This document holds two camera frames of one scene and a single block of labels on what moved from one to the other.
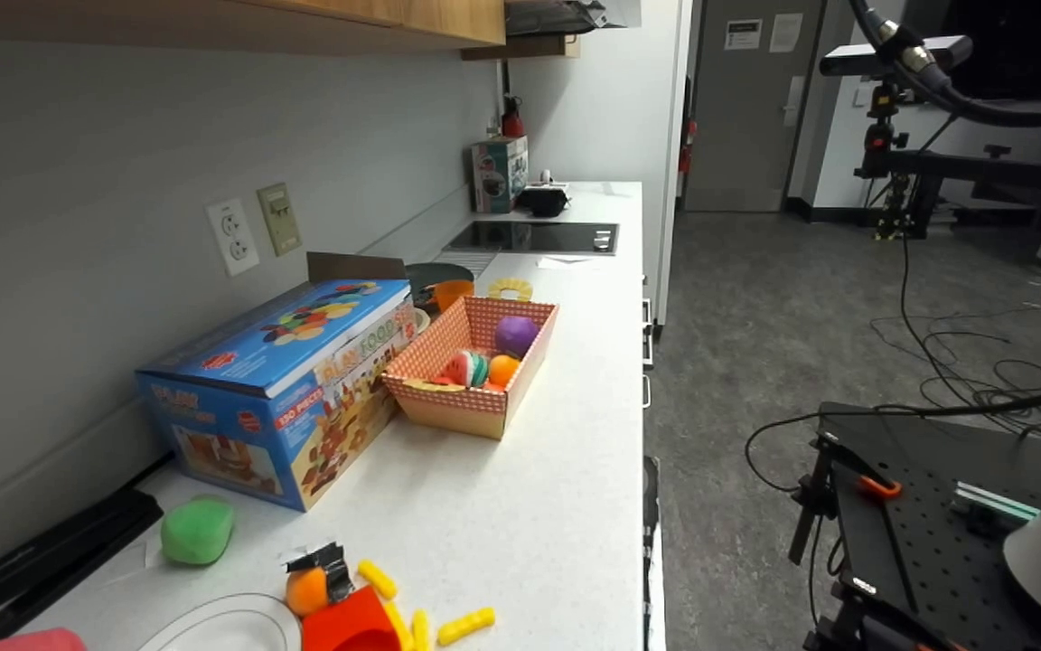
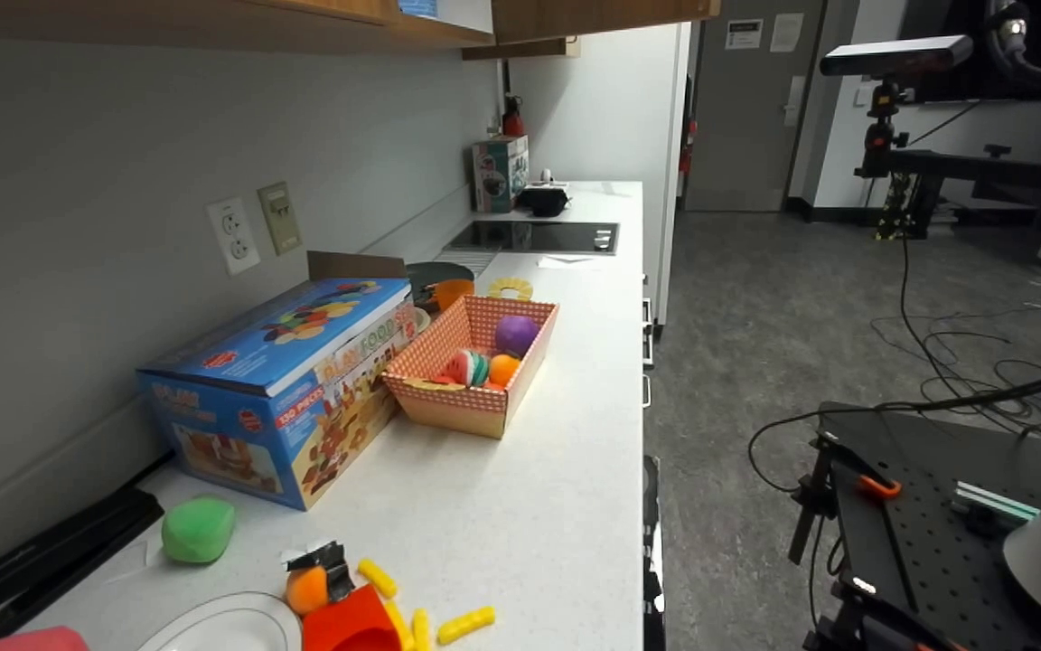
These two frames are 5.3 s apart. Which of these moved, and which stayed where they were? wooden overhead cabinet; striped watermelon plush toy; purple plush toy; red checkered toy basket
Moved: wooden overhead cabinet
Stayed: purple plush toy; red checkered toy basket; striped watermelon plush toy
